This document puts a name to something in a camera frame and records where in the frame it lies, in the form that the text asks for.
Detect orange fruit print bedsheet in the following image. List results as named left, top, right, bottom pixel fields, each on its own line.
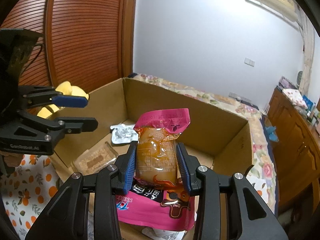
left=0, top=152, right=277, bottom=230

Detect brown snack packet pink top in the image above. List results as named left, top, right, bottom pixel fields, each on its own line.
left=133, top=108, right=190, bottom=188

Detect yellow plush toy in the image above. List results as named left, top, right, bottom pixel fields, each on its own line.
left=36, top=80, right=90, bottom=119

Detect person's left hand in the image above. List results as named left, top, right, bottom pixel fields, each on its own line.
left=2, top=154, right=25, bottom=174

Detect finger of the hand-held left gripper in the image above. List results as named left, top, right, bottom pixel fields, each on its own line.
left=20, top=85, right=89, bottom=109
left=11, top=111, right=99, bottom=148

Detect brown louvered wooden wardrobe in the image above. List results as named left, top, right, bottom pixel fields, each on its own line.
left=0, top=0, right=138, bottom=88

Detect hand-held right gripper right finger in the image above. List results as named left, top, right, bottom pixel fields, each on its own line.
left=176, top=142, right=289, bottom=240

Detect brown cardboard box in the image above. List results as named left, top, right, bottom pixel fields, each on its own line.
left=51, top=77, right=255, bottom=240

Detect brown wooden cabinet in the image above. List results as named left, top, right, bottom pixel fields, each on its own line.
left=266, top=87, right=320, bottom=215

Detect group of small bottles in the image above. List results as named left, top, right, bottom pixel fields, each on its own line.
left=309, top=109, right=320, bottom=130

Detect clear oat bar packet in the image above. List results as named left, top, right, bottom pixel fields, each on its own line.
left=72, top=141, right=119, bottom=177

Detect floral folded cloth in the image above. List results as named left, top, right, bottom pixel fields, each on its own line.
left=282, top=88, right=308, bottom=109

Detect large pink snack packet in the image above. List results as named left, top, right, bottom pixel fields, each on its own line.
left=116, top=177, right=195, bottom=230

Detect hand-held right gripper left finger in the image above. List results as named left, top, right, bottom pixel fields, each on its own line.
left=24, top=142, right=138, bottom=240

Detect grey flat device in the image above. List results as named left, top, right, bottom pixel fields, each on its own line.
left=229, top=92, right=253, bottom=103

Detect teal cloth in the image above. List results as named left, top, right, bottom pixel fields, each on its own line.
left=265, top=125, right=278, bottom=143

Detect purple patterned bag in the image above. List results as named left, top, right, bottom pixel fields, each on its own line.
left=278, top=76, right=298, bottom=89

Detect black cable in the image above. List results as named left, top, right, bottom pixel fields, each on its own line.
left=24, top=43, right=42, bottom=68

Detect white printed snack packet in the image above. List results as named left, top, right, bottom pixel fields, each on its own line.
left=142, top=226, right=187, bottom=240

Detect cream curtain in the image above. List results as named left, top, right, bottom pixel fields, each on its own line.
left=297, top=5, right=317, bottom=90

